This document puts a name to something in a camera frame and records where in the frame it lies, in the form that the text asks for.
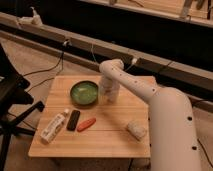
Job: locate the wooden table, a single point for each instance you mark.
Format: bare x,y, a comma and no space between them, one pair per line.
107,138

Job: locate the white plastic cup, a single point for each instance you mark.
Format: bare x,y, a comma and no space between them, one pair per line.
112,96

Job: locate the orange carrot toy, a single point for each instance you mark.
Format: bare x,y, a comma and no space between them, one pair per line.
85,124

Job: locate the white tube bottle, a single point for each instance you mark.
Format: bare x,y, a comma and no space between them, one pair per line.
53,127

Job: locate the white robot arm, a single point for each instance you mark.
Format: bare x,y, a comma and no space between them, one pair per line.
172,129

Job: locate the white clamp on rail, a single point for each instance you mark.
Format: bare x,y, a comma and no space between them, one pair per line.
34,20

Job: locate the green ceramic bowl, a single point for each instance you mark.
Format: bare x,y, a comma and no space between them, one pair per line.
84,93

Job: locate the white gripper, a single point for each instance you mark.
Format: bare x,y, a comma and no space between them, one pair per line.
106,85

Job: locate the grey sponge block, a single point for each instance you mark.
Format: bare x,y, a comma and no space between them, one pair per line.
136,130

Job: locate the black office chair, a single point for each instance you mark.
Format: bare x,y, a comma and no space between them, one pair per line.
12,91

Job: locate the long metal rail beam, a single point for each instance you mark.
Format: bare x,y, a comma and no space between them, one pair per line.
193,81

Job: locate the black rectangular remote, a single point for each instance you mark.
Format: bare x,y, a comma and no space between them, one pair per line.
73,120

